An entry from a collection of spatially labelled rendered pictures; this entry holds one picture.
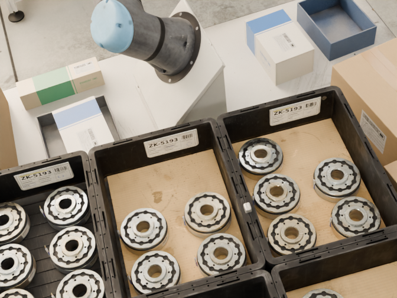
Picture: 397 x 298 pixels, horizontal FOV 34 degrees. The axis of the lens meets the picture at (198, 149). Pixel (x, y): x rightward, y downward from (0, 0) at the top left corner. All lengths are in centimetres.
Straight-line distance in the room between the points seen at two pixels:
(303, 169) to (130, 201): 40
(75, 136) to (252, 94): 51
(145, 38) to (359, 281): 74
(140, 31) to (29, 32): 175
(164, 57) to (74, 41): 156
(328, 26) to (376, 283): 90
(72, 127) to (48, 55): 143
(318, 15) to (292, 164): 67
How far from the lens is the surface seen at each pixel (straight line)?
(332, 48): 189
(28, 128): 188
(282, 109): 152
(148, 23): 158
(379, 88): 164
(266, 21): 190
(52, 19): 331
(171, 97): 167
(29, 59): 314
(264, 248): 129
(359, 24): 201
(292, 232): 140
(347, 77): 166
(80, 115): 173
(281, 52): 181
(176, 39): 162
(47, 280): 145
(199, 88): 159
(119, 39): 154
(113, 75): 194
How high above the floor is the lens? 206
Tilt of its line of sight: 53 degrees down
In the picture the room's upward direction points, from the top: 9 degrees counter-clockwise
